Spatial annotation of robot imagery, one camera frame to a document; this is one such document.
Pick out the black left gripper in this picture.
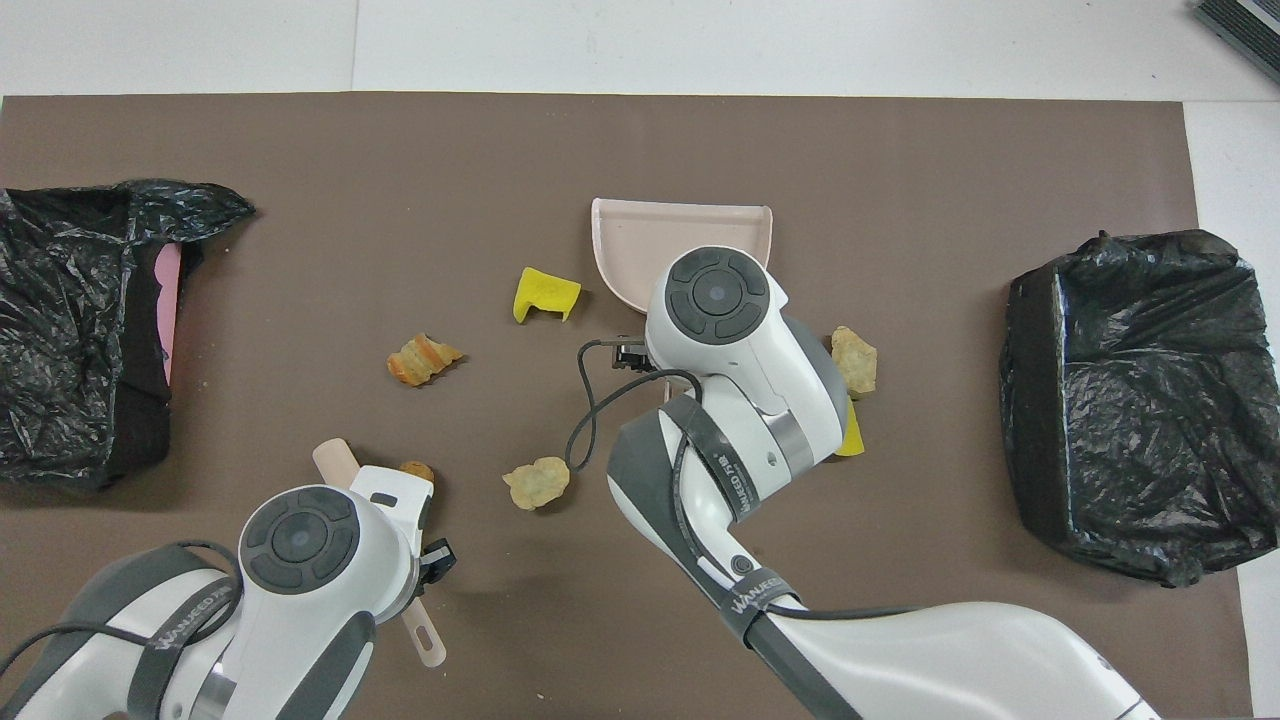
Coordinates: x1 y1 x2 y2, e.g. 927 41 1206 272
418 538 457 586

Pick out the notched yellow sponge piece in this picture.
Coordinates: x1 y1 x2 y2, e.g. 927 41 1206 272
513 266 583 326

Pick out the beige plastic dustpan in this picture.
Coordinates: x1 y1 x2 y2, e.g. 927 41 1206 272
590 197 774 406

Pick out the beige brush with black bristles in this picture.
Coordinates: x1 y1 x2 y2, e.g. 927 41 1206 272
312 438 447 669

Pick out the orange striped bread piece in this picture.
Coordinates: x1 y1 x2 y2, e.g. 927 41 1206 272
386 332 466 388

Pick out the pale ridged bread chunk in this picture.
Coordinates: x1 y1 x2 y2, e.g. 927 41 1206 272
832 325 879 399

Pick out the pink bin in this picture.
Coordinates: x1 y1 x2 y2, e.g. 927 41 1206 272
155 243 184 386

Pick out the black bin bag over pink bin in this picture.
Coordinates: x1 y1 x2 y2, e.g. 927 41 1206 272
0 178 257 493

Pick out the black plastic bin bag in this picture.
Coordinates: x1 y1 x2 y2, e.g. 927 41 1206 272
1000 229 1280 589

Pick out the brown table mat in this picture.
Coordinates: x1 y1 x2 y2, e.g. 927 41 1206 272
0 92 1256 720

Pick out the grey ribbed device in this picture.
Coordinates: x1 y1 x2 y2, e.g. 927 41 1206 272
1193 0 1280 86

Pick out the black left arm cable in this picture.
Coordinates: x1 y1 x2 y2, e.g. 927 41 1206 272
0 540 246 681

